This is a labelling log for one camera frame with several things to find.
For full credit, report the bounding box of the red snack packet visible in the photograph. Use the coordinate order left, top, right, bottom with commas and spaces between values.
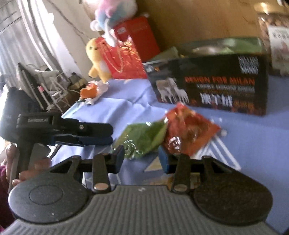
164, 102, 221, 156

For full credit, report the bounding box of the green snack packet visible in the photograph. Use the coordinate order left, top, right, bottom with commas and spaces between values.
113, 118, 168, 160

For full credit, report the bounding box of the person's left hand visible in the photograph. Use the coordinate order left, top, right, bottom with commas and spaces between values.
5, 144, 51, 186

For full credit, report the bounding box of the orange peel on tissue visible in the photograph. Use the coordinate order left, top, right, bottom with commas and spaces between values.
78, 80, 109, 105

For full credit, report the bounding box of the blue printed tablecloth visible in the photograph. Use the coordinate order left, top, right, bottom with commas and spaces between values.
64, 77, 288, 233

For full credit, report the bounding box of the yellow duck plush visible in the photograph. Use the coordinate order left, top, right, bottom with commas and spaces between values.
86, 38, 112, 84

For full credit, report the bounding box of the black printed storage box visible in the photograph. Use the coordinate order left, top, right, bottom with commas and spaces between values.
144, 37, 268, 116

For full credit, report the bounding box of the red gift bag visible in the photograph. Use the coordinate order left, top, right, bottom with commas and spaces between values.
96, 16, 160, 79

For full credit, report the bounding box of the pastel unicorn plush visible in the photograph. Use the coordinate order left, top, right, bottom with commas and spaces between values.
90, 0, 138, 47

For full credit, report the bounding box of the wooden board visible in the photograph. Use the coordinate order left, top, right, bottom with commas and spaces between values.
137, 0, 261, 50

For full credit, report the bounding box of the nut jar gold lid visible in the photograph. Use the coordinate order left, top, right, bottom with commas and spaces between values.
254, 1, 288, 77

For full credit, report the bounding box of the white wire rack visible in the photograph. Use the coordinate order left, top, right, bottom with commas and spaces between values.
17, 63, 70, 113

